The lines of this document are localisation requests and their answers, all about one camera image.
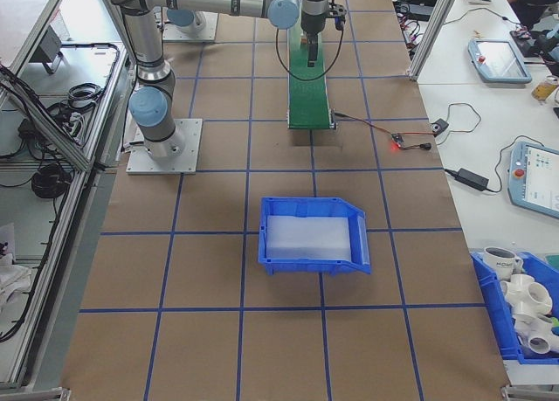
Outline green conveyor belt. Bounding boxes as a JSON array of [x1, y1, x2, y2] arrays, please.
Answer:
[[286, 11, 337, 132]]

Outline black electronics box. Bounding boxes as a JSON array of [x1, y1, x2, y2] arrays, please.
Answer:
[[401, 3, 434, 21]]

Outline teach pendant with grey screen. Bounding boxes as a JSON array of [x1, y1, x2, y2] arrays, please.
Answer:
[[467, 38, 533, 85]]

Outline black power adapter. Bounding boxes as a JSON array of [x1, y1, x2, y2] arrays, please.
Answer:
[[456, 168, 490, 190]]

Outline black handheld device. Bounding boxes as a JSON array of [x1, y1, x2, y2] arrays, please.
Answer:
[[509, 28, 552, 58]]

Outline blue plastic bin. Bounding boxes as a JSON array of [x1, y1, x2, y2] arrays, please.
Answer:
[[257, 196, 373, 278]]

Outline person in dark clothes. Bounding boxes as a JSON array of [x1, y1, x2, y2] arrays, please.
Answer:
[[501, 0, 559, 29]]

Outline teach pendant showing white screen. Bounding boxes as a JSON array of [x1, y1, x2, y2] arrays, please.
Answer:
[[507, 139, 559, 221]]

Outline grey metal box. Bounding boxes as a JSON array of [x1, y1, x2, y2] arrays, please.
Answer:
[[29, 24, 66, 75]]

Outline white mug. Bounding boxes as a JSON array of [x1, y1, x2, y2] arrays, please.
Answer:
[[482, 245, 524, 280]]

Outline white pvc pipe fitting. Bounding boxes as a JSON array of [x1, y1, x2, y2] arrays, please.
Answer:
[[511, 311, 559, 357], [499, 273, 555, 317]]

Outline large blue storage bin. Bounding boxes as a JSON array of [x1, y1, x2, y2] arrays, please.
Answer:
[[470, 251, 559, 365]]

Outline white cloth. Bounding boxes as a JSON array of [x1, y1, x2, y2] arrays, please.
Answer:
[[0, 222, 32, 308]]

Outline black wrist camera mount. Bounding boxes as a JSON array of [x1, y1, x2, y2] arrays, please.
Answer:
[[327, 0, 349, 31]]

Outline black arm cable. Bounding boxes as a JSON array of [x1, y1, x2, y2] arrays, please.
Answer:
[[273, 23, 345, 82]]

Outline red black conveyor wire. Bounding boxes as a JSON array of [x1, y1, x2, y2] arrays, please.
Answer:
[[334, 109, 397, 138]]

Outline red black wire bundle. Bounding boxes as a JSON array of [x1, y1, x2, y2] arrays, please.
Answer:
[[394, 0, 427, 51]]

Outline white square base plate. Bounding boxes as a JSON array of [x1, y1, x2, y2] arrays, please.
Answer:
[[161, 10, 219, 44], [125, 118, 204, 176]]

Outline aluminium profile post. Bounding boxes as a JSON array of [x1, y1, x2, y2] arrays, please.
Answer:
[[406, 0, 465, 83]]

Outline long black cable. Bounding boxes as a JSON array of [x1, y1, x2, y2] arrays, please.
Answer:
[[59, 41, 128, 127]]

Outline small black cable coil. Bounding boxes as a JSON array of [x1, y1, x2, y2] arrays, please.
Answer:
[[67, 83, 107, 104]]

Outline cable bundle with white plug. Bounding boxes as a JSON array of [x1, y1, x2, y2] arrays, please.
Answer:
[[45, 101, 88, 135]]

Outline large black cable bundle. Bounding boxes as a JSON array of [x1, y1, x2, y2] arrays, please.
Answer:
[[31, 162, 73, 200]]

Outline v-shaped metal bar frame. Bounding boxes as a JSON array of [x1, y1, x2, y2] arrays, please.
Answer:
[[0, 0, 135, 391]]

